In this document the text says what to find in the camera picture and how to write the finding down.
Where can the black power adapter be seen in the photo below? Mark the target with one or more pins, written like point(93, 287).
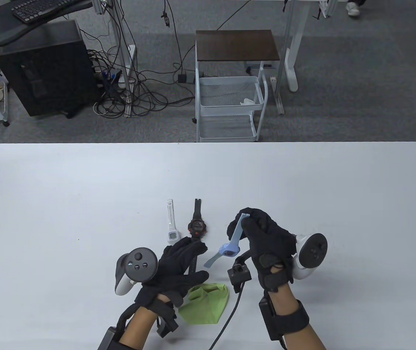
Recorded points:
point(182, 78)

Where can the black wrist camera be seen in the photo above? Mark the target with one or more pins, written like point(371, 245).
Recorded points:
point(239, 275)
point(166, 324)

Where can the white crumpled tissue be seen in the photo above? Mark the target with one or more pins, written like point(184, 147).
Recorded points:
point(247, 102)

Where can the person's left hand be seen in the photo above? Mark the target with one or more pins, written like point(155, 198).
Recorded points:
point(175, 269)

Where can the black keyboard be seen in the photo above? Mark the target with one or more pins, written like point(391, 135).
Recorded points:
point(40, 9)

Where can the black red watch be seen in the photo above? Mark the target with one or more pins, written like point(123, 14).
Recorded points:
point(196, 226)

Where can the black computer tower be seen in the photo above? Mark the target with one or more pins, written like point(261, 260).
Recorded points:
point(51, 69)

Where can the light blue watch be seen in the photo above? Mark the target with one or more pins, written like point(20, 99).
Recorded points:
point(230, 249)

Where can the grey white handheld controller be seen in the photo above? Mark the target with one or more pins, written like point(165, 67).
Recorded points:
point(138, 264)
point(312, 251)

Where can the person's right hand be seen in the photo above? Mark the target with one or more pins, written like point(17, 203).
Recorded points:
point(270, 248)

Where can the white cart with wooden top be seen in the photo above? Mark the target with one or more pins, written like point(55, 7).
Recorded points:
point(235, 45)

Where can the white desk leg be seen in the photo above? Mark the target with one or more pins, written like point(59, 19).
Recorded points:
point(295, 43)

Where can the person's left forearm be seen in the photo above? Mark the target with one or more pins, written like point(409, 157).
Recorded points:
point(138, 326)

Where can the person's right forearm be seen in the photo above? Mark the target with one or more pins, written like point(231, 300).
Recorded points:
point(299, 321)

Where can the green microfibre cloth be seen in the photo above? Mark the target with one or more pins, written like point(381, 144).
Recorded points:
point(208, 306)

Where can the white watch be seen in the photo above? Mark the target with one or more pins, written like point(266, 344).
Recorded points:
point(172, 233)

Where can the aluminium rail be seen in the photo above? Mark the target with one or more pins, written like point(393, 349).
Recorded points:
point(277, 96)

